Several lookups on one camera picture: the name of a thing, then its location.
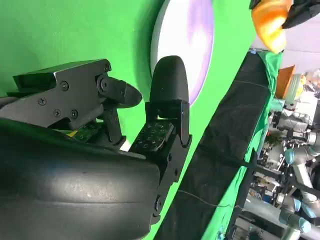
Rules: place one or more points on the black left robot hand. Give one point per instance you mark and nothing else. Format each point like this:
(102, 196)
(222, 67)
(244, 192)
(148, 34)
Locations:
(305, 10)

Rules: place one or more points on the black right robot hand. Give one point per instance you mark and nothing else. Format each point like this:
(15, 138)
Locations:
(62, 187)

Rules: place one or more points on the orange white toy bread roll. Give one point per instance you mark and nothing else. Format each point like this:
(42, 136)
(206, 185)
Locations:
(270, 25)

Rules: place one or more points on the orange box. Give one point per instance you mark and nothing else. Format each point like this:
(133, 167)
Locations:
(285, 80)

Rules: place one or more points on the lilac plate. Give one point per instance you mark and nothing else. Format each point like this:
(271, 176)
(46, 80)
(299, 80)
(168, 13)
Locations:
(180, 32)

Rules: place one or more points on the black drape cloth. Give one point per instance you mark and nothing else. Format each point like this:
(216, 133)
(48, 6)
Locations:
(220, 125)

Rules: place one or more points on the green table cloth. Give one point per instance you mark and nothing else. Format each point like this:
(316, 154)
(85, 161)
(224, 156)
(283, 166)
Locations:
(62, 30)

